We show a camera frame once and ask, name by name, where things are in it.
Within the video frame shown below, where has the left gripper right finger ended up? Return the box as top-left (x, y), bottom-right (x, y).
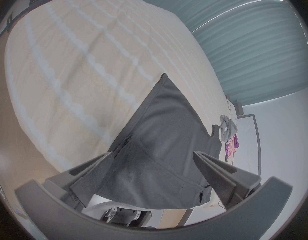
top-left (193, 150), bottom-right (262, 211)

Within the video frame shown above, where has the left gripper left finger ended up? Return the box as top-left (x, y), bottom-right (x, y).
top-left (44, 152), bottom-right (116, 208)

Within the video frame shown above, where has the black T-shirt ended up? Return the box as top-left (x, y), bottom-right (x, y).
top-left (90, 73), bottom-right (222, 209)

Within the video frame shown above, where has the bed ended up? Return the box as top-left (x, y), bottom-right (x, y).
top-left (5, 0), bottom-right (262, 209)

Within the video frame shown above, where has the grey garment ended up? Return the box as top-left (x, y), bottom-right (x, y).
top-left (220, 115), bottom-right (238, 142)

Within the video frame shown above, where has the white printed pillow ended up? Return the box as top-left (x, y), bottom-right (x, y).
top-left (227, 100), bottom-right (238, 124)

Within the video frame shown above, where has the grey bedside table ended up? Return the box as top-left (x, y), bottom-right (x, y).
top-left (225, 94), bottom-right (244, 115)

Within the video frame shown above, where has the blue-green curtain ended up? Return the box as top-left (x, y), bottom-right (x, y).
top-left (191, 0), bottom-right (308, 106)
top-left (123, 0), bottom-right (282, 32)

